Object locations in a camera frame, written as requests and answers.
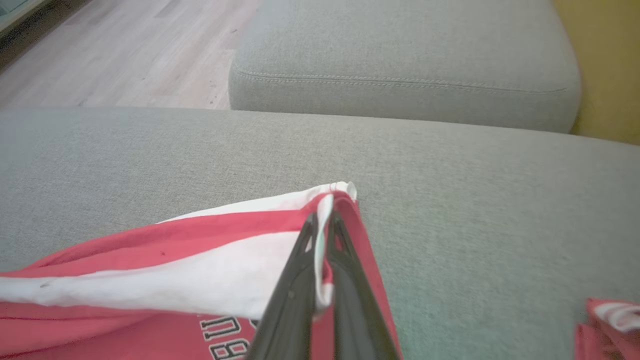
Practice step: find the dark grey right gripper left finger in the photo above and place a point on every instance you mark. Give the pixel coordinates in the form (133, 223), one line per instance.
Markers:
(290, 320)

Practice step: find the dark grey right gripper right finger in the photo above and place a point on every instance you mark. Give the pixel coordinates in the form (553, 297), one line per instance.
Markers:
(355, 320)

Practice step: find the red white lettered t-shirt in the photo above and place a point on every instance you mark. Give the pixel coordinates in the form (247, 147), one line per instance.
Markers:
(150, 260)

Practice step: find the red white striped t-shirt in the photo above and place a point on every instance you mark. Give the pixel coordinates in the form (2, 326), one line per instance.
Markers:
(610, 335)

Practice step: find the grey sofa seat cushion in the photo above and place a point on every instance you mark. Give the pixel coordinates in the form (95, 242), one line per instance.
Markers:
(400, 40)

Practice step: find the yellow sofa back cushion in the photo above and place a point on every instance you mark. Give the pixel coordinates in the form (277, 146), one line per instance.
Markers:
(610, 65)

